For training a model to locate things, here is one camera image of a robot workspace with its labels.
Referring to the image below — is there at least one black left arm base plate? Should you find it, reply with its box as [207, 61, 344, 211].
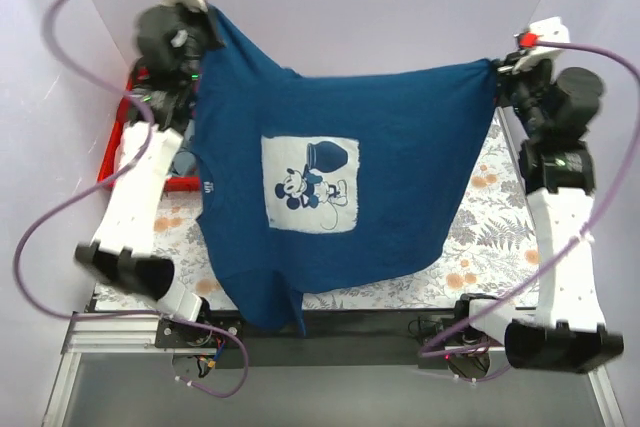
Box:
[154, 312, 244, 349]

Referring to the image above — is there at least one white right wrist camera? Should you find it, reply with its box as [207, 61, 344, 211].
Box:
[512, 16, 570, 73]

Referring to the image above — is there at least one blue Mickey Mouse t-shirt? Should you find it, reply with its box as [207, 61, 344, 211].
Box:
[192, 15, 497, 330]

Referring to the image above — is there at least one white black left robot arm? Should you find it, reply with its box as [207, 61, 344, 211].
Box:
[75, 4, 224, 347]

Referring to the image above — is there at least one aluminium frame rail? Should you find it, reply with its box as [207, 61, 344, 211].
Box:
[44, 310, 624, 426]

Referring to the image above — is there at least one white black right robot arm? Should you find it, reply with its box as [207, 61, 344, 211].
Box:
[452, 58, 624, 374]

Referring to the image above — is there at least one red plastic bin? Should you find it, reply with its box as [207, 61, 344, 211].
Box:
[97, 87, 199, 192]

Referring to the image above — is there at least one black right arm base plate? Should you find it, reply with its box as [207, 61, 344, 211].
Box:
[411, 314, 506, 348]

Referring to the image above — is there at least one light blue t-shirt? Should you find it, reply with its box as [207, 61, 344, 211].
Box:
[169, 149, 197, 178]

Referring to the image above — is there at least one floral patterned table mat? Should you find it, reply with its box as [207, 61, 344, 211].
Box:
[94, 106, 546, 312]

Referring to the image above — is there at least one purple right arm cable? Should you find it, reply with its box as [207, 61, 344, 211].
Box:
[418, 39, 640, 383]

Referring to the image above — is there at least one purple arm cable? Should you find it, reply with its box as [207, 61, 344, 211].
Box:
[418, 39, 640, 383]
[13, 0, 250, 398]

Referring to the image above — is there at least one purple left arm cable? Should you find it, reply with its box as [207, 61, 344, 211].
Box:
[13, 0, 250, 398]

